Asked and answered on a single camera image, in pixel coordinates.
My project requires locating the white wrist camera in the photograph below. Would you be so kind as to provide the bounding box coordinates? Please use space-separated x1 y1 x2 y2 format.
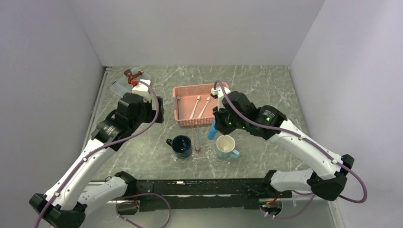
210 85 231 101
132 79 153 102

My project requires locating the grey toothbrush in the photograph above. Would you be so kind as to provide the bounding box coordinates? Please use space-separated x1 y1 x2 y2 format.
176 95 182 120

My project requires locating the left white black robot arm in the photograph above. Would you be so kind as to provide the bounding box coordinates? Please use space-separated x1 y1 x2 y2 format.
29 93 164 228

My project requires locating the blue toothpaste tube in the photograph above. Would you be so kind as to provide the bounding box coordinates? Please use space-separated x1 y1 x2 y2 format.
207 119 218 140

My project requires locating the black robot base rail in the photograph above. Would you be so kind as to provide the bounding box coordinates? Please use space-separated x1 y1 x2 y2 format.
105 171 312 215

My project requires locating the clear plastic organizer box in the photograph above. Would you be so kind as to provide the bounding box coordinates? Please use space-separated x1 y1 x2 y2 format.
110 67 152 98

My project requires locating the pink plastic basket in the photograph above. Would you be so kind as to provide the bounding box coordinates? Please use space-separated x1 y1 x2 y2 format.
173 84 217 127

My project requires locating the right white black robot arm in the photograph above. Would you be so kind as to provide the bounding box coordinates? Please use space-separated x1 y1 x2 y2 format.
211 88 354 201

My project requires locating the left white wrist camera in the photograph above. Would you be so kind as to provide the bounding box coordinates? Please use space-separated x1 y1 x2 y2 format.
132 79 153 102

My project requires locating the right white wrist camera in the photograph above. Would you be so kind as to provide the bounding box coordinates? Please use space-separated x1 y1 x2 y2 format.
210 85 231 101

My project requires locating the white red toothpaste tube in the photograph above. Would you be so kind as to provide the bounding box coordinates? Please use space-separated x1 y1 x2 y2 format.
194 129 202 152

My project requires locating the white toothbrush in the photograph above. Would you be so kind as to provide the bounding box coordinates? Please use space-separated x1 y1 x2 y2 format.
190 95 201 119
198 96 211 118

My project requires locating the white and blue mug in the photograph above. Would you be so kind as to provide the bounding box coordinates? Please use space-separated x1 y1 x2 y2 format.
216 135 240 159

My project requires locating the dark blue mug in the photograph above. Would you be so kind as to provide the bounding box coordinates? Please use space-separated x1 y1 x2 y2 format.
166 135 192 159

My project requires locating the clear textured oval tray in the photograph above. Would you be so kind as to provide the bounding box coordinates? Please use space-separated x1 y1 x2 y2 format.
170 140 230 164

